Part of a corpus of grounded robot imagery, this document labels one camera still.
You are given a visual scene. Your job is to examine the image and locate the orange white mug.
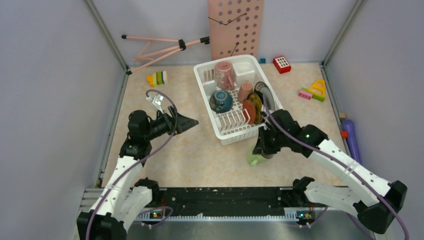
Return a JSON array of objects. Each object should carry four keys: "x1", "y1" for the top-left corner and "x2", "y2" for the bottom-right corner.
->
[{"x1": 237, "y1": 81, "x2": 253, "y2": 104}]

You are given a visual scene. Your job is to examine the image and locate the pink ghost mug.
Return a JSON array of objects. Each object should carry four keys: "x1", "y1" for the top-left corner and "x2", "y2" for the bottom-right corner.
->
[{"x1": 214, "y1": 61, "x2": 235, "y2": 91}]

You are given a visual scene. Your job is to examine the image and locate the blue floral bowl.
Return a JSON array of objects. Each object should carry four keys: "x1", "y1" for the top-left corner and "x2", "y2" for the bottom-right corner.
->
[{"x1": 209, "y1": 90, "x2": 233, "y2": 114}]

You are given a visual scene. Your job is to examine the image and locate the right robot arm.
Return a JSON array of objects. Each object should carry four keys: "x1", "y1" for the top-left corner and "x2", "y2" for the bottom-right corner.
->
[{"x1": 252, "y1": 109, "x2": 408, "y2": 235}]

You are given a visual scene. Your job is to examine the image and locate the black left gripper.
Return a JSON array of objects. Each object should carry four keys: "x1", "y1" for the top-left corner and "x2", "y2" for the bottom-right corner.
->
[{"x1": 144, "y1": 105, "x2": 199, "y2": 141}]

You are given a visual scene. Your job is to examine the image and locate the pink tripod stand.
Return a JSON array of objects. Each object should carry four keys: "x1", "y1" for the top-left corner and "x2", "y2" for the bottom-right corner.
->
[{"x1": 121, "y1": 34, "x2": 210, "y2": 76}]

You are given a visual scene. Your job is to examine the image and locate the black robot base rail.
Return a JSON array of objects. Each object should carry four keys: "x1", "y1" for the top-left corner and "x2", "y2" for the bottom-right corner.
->
[{"x1": 135, "y1": 187, "x2": 324, "y2": 225}]

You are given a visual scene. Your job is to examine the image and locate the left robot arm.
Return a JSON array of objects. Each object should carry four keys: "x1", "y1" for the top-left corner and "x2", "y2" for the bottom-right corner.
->
[{"x1": 76, "y1": 93, "x2": 199, "y2": 240}]

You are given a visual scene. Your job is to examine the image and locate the small wooden block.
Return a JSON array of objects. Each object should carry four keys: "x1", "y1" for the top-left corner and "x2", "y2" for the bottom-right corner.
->
[{"x1": 338, "y1": 112, "x2": 347, "y2": 121}]

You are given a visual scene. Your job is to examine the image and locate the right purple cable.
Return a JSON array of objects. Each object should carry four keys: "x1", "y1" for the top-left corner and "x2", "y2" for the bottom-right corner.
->
[{"x1": 262, "y1": 97, "x2": 410, "y2": 240}]

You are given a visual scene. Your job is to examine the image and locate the black plate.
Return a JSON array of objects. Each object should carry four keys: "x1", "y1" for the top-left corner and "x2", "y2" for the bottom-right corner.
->
[{"x1": 247, "y1": 92, "x2": 263, "y2": 125}]

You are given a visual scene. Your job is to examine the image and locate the white plastic dish rack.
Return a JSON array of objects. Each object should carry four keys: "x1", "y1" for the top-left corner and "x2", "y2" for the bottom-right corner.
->
[{"x1": 193, "y1": 54, "x2": 283, "y2": 146}]

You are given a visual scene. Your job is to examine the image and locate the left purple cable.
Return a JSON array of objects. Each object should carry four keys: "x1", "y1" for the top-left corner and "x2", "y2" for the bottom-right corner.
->
[{"x1": 84, "y1": 88, "x2": 179, "y2": 240}]

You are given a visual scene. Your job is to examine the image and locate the red toy block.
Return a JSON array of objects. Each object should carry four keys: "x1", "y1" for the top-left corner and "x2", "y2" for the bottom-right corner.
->
[{"x1": 272, "y1": 55, "x2": 292, "y2": 74}]

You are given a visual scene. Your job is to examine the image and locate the yellow green toy triangle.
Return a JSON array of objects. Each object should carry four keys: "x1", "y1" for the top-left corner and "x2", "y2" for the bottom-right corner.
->
[{"x1": 301, "y1": 79, "x2": 326, "y2": 102}]

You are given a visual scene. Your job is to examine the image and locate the striped toy block stack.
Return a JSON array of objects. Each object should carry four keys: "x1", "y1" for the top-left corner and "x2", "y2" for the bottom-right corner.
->
[{"x1": 146, "y1": 71, "x2": 168, "y2": 88}]

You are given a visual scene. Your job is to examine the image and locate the orange saucer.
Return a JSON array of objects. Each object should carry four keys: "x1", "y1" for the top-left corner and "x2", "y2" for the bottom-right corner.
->
[{"x1": 242, "y1": 100, "x2": 256, "y2": 125}]

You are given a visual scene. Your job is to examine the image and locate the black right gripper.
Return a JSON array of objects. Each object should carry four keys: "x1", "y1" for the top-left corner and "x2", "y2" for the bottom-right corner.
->
[{"x1": 253, "y1": 125, "x2": 289, "y2": 155}]

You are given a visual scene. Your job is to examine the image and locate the pink toy brick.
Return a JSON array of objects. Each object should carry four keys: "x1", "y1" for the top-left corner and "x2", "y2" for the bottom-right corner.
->
[{"x1": 298, "y1": 90, "x2": 313, "y2": 100}]

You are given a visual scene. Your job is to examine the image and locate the purple cable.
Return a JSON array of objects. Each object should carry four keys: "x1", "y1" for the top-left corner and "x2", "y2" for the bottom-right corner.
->
[
  {"x1": 84, "y1": 88, "x2": 179, "y2": 240},
  {"x1": 262, "y1": 97, "x2": 410, "y2": 240}
]

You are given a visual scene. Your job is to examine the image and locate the green mug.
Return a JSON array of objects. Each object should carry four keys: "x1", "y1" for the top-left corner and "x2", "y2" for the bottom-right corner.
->
[{"x1": 245, "y1": 146, "x2": 272, "y2": 167}]

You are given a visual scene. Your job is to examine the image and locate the pink perforated board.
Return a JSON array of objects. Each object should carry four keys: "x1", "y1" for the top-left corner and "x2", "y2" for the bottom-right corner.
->
[{"x1": 207, "y1": 0, "x2": 264, "y2": 60}]

